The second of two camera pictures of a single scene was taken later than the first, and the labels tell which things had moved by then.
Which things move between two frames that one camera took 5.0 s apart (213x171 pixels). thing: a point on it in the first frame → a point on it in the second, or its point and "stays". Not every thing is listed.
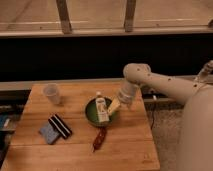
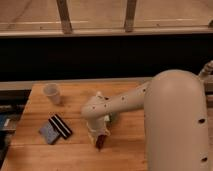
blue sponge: x=49 y=133 stays
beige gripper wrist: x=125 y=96 → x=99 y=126
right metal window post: x=129 y=16 stays
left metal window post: x=63 y=12 stays
